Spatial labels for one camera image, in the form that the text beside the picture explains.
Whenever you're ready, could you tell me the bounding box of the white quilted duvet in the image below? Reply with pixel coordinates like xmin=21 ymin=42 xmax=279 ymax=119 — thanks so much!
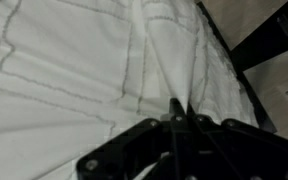
xmin=0 ymin=0 xmax=260 ymax=180

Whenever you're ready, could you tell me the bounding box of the black robot table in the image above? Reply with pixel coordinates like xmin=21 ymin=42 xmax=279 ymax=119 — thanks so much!
xmin=196 ymin=0 xmax=288 ymax=134

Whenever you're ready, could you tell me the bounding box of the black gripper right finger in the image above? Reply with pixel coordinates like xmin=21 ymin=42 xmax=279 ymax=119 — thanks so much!
xmin=185 ymin=102 xmax=288 ymax=180

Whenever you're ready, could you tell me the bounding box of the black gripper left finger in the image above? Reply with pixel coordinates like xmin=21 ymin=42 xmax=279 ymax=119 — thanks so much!
xmin=76 ymin=97 xmax=187 ymax=180

